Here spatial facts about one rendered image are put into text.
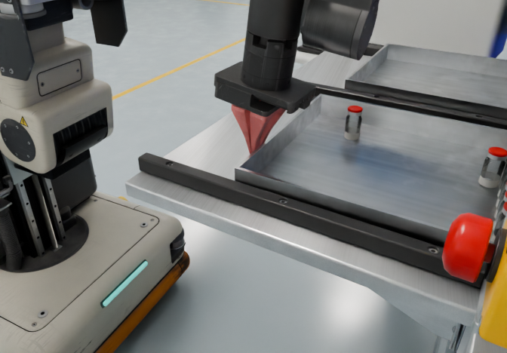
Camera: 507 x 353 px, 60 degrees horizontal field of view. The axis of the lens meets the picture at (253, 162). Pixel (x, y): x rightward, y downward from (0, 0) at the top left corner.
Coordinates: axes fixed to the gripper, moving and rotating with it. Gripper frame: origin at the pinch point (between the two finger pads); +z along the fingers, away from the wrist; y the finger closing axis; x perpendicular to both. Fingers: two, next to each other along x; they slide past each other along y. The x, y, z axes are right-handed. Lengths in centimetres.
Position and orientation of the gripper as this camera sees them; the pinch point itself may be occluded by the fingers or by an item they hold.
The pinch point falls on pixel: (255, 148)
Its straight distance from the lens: 55.4
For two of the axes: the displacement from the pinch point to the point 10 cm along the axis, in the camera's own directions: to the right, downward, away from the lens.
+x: 5.1, -4.2, 7.5
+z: -1.2, 8.2, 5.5
